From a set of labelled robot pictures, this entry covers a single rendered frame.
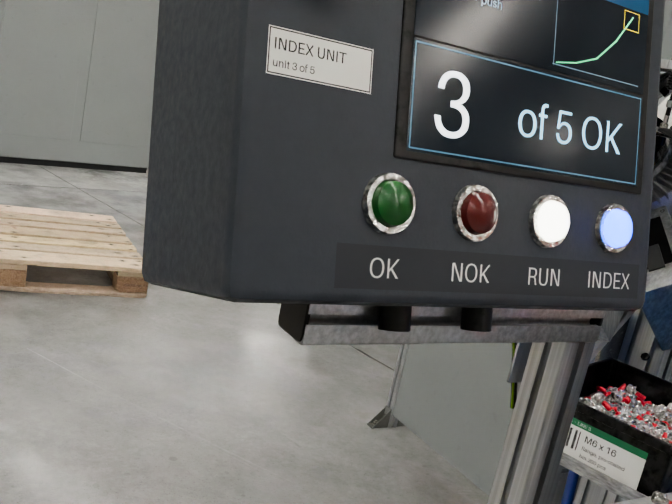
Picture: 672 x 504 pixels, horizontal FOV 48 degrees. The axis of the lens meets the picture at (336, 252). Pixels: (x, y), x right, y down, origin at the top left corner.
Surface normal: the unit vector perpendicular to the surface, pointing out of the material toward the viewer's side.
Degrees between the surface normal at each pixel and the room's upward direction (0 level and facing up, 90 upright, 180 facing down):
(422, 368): 90
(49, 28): 90
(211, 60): 90
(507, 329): 90
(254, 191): 75
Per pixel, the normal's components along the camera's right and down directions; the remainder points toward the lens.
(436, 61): 0.53, 0.04
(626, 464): -0.68, 0.03
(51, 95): 0.65, 0.30
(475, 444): -0.84, -0.06
